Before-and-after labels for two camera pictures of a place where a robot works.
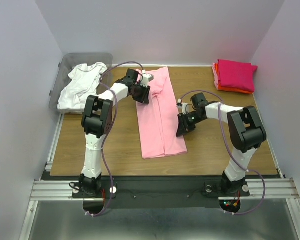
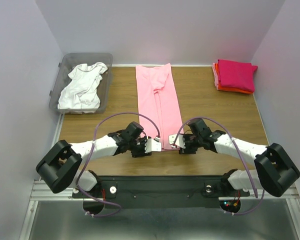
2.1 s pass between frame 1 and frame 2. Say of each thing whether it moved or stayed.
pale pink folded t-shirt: stayed
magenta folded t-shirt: stayed
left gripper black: moved
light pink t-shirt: stayed
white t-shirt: stayed
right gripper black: moved
